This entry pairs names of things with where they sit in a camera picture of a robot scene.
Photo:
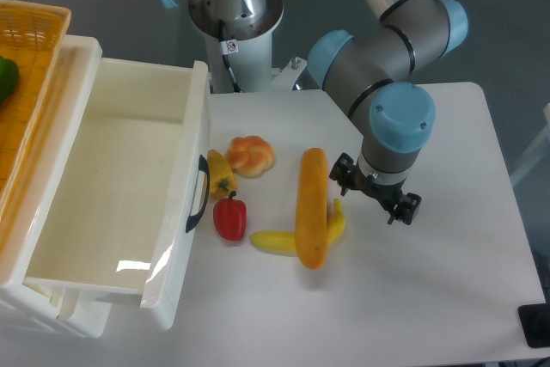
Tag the long orange bread loaf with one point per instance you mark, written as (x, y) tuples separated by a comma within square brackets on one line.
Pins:
[(311, 209)]

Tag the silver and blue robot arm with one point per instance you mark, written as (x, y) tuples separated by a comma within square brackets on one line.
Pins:
[(367, 79)]

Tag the black box at table edge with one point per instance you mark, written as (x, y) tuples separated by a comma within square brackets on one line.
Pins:
[(534, 320)]

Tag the white plastic drawer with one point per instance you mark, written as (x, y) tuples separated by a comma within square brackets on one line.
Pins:
[(115, 232)]

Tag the round twisted bread bun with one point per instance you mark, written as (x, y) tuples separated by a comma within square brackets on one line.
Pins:
[(250, 156)]

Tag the red bell pepper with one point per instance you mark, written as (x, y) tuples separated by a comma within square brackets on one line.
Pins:
[(230, 218)]

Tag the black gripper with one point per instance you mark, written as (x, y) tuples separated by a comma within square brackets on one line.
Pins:
[(402, 207)]

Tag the black drawer handle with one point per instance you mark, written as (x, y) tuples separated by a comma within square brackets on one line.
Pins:
[(201, 195)]

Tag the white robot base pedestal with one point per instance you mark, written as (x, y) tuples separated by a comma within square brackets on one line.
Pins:
[(238, 41)]

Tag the white plastic drawer cabinet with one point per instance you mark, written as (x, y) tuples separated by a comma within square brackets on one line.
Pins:
[(26, 304)]

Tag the yellow woven plastic basket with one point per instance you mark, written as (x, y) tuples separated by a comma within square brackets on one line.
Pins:
[(31, 36)]

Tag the yellow bell pepper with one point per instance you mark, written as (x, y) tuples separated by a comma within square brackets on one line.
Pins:
[(223, 181)]

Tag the green bell pepper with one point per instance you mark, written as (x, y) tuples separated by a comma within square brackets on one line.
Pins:
[(9, 78)]

